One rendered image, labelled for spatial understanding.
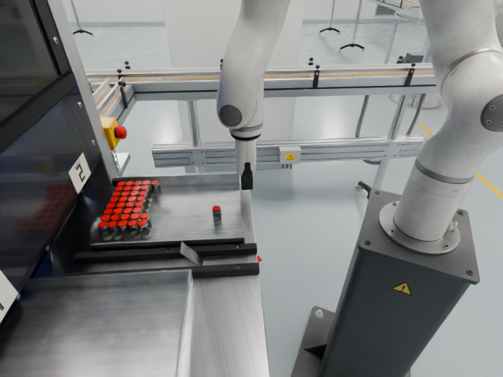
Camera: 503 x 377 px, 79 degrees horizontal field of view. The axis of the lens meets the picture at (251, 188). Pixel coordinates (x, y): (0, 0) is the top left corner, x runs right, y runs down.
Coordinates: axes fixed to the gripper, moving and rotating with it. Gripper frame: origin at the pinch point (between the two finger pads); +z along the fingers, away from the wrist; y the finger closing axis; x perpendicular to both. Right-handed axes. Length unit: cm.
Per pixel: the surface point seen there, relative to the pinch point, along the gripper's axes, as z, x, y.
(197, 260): 2.6, -12.1, 24.2
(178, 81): -2, -28, -83
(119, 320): 3.9, -26.0, 36.1
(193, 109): 14, -23, -86
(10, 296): -8, -39, 38
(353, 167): 93, 96, -140
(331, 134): 92, 94, -200
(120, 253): 2.0, -29.1, 21.3
